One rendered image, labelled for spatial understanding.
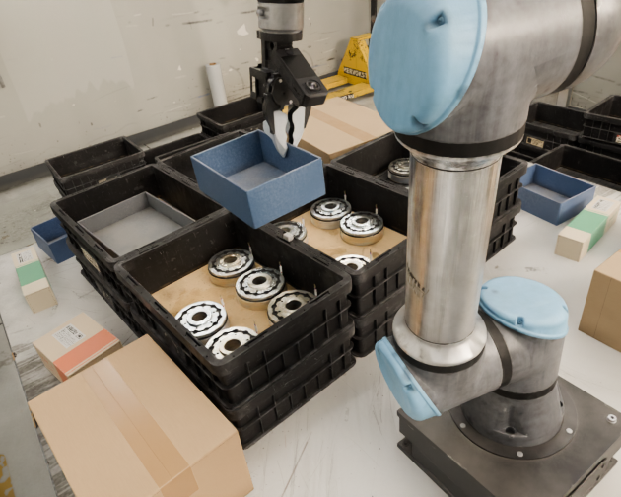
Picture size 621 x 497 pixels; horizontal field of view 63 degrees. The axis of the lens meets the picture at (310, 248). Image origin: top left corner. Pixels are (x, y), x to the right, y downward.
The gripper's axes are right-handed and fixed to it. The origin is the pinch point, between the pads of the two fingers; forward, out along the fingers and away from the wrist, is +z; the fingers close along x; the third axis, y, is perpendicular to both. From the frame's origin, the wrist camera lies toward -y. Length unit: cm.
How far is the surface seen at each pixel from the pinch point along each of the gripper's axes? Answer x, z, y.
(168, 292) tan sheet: 21.1, 32.7, 15.8
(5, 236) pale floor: 48, 120, 251
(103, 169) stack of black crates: 2, 56, 158
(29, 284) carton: 45, 43, 53
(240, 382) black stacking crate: 21.9, 28.8, -20.1
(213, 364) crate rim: 25.9, 23.3, -19.7
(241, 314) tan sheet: 12.1, 31.5, -1.0
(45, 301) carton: 43, 47, 49
